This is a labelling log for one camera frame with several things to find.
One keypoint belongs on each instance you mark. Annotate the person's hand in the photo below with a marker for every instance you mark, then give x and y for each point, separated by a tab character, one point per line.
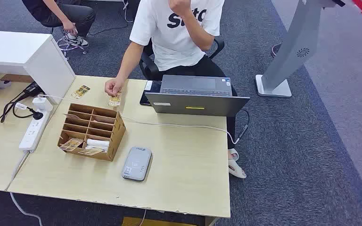
70	28

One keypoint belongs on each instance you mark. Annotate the black power adapter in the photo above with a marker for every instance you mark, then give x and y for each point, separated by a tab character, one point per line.
32	89

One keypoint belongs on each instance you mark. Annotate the person's right hand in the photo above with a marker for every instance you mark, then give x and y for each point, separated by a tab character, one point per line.
114	87

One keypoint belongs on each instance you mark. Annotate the white paper roll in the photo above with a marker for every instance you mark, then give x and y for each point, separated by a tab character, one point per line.
97	143

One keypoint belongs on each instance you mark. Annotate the person's forearm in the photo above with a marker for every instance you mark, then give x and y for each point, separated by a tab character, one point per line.
56	11

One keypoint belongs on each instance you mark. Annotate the grey card reader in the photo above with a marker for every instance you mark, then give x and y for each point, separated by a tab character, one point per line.
136	163

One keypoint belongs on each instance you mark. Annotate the white sneaker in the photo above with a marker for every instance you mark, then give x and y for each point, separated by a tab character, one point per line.
76	40

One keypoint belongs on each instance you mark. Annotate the grey laptop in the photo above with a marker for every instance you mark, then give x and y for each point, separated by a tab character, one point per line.
196	106

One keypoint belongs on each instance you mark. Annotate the black smartphone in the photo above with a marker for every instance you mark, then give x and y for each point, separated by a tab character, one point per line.
146	95

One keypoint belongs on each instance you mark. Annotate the small white round object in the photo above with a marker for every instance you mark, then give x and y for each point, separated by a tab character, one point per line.
4	84

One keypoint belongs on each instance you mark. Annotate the black office chair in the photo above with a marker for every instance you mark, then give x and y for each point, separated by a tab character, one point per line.
148	67

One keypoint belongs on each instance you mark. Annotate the person's left forearm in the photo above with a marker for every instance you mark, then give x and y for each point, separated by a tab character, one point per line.
196	31

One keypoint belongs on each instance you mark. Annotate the person's right forearm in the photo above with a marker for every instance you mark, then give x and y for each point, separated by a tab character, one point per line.
126	64

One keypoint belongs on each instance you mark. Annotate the white cabinet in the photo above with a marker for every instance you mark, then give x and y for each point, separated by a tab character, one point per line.
12	50

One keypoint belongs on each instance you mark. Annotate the wooden board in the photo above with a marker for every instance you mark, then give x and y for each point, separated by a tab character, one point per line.
17	78

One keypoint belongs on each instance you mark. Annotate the white sandal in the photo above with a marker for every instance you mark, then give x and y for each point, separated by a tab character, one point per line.
235	170

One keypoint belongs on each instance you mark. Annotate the white power strip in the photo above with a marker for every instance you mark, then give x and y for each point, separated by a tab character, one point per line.
32	134

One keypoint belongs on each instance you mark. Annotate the person's left hand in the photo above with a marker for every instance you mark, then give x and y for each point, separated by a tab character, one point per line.
179	6

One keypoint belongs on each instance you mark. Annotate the cardboard card organizer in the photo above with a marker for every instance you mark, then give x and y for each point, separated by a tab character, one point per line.
115	131

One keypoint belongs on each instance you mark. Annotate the person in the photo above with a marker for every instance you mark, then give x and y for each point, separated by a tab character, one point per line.
174	37
74	15

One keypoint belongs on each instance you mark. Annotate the white charger plug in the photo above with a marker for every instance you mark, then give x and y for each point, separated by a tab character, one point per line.
42	104

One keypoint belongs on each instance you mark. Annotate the yellow hotel card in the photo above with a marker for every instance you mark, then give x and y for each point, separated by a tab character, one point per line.
71	144
90	152
114	100
80	91

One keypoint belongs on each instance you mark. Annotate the grey kiosk stand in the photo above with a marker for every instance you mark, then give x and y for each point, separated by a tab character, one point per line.
296	40

